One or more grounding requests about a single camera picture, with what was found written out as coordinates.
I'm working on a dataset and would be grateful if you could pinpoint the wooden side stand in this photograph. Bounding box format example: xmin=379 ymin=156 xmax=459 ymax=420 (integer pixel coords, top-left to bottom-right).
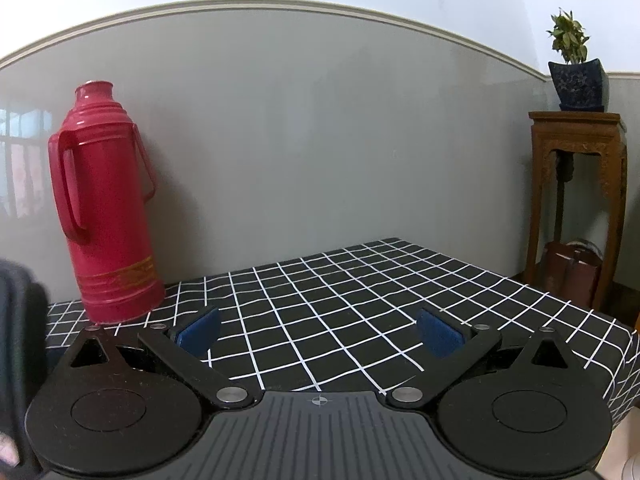
xmin=523 ymin=112 xmax=628 ymax=310

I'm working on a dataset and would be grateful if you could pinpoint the red thermos flask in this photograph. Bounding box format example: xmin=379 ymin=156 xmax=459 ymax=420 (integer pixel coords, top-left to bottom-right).
xmin=48 ymin=80 xmax=165 ymax=325

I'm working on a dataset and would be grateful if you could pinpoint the black white checked tablecloth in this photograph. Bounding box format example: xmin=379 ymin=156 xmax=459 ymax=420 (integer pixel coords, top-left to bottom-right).
xmin=44 ymin=237 xmax=634 ymax=430

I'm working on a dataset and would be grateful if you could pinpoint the potted green plant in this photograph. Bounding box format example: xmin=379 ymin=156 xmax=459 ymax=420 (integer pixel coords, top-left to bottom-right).
xmin=548 ymin=9 xmax=610 ymax=113

